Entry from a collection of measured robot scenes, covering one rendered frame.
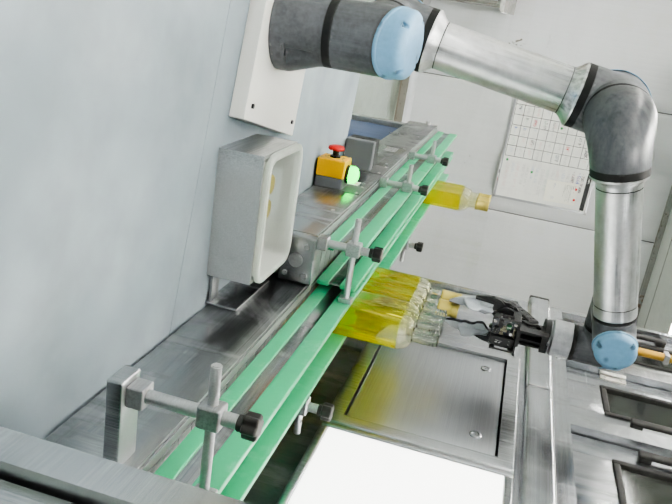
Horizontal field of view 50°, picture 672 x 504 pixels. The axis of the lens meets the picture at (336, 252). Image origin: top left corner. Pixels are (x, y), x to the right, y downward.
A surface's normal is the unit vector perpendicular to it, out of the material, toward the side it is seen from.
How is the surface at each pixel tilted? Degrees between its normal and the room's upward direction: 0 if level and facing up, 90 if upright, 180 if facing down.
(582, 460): 90
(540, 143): 90
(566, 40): 90
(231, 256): 90
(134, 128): 0
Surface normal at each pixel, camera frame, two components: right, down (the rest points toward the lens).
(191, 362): 0.14, -0.93
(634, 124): 0.05, -0.14
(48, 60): 0.96, 0.22
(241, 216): -0.26, 0.28
